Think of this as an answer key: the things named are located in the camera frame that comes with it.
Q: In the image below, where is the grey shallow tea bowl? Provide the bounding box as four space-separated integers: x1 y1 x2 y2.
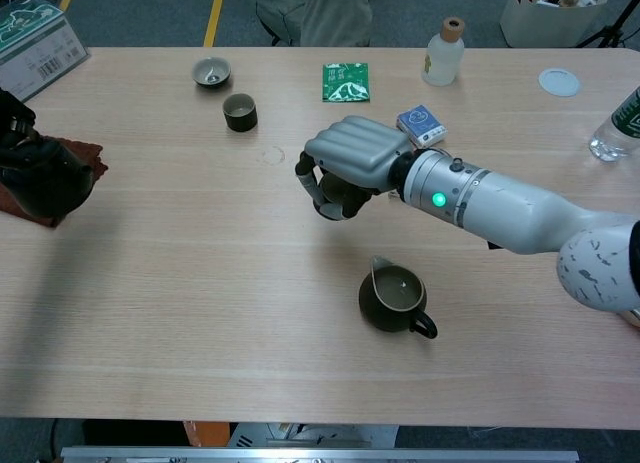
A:
191 56 234 89

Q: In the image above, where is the green tea packet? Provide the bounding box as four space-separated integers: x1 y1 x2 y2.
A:
321 62 372 104

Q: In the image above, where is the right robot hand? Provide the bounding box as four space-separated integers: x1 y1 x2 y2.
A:
294 115 416 222

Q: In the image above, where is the dark green teapot with handle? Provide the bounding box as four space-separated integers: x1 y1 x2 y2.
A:
0 135 96 219

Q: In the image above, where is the dark pitcher with handle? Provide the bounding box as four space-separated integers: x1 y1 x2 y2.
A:
357 256 439 340

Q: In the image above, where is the white round table grommet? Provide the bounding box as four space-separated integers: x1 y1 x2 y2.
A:
538 67 581 98

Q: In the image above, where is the green printed cardboard box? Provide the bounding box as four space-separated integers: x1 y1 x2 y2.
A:
0 0 92 120

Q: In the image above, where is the person in grey trousers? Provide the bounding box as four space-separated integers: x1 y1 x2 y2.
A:
248 0 374 48

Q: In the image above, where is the brown folded cloth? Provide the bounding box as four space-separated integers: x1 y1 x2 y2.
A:
0 136 110 229

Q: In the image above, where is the frosted bottle with wooden cap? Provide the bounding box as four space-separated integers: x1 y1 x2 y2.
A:
421 16 466 88

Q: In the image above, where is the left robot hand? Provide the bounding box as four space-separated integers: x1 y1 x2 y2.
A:
0 86 39 165

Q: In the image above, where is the aluminium rail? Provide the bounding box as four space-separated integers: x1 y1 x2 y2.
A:
59 445 580 463

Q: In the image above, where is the dark cylindrical teacup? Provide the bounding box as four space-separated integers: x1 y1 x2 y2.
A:
319 170 369 209
222 92 259 133

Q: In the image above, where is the blue tissue pack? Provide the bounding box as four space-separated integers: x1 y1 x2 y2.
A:
396 104 448 150

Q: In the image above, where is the white storage bin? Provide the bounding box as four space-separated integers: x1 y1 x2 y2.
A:
499 0 609 49

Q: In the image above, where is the white robot base unit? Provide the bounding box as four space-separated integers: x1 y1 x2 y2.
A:
227 422 400 449

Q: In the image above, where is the clear bottle with green label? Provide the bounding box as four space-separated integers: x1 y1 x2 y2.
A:
588 86 640 163

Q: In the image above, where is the orange object under table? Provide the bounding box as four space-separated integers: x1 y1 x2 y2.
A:
182 420 232 448

